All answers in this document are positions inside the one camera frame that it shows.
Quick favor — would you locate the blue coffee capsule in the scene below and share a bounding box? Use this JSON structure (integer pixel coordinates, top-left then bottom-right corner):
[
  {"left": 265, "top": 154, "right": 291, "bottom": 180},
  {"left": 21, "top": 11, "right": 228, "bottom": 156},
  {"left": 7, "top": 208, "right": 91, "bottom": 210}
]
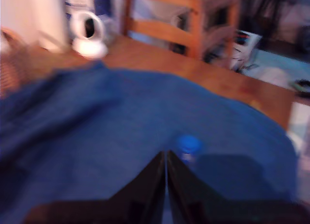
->
[{"left": 175, "top": 134, "right": 203, "bottom": 165}]

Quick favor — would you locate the blue cloth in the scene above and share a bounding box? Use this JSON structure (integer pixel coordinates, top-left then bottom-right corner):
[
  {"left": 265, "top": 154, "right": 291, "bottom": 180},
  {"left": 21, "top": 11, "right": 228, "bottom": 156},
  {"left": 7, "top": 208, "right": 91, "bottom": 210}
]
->
[{"left": 0, "top": 61, "right": 298, "bottom": 224}]

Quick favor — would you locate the white printed box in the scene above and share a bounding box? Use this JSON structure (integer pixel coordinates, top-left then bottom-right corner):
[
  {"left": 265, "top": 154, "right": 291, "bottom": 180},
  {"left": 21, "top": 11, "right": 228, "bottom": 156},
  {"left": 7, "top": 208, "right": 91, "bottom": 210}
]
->
[{"left": 229, "top": 30, "right": 264, "bottom": 73}]

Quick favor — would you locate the wooden chair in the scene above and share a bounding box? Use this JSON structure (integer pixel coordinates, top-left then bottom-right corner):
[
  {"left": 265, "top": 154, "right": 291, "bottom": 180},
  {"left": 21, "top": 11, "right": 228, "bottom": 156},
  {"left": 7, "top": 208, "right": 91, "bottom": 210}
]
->
[{"left": 123, "top": 0, "right": 240, "bottom": 62}]

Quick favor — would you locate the white insulated bottle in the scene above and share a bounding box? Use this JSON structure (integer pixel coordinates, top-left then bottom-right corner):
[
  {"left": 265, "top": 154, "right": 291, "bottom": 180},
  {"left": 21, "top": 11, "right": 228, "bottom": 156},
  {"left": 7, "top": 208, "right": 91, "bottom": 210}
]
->
[{"left": 0, "top": 0, "right": 70, "bottom": 52}]

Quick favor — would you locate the small white round camera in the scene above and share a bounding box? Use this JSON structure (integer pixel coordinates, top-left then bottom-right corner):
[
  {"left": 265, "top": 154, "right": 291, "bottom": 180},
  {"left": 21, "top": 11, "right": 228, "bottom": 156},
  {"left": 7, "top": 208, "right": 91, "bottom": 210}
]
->
[{"left": 70, "top": 10, "right": 109, "bottom": 59}]

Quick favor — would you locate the wicker basket with handle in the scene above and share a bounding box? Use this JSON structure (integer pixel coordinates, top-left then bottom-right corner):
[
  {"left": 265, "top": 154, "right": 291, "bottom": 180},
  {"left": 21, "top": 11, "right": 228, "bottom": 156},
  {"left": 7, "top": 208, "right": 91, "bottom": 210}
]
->
[{"left": 0, "top": 27, "right": 32, "bottom": 96}]

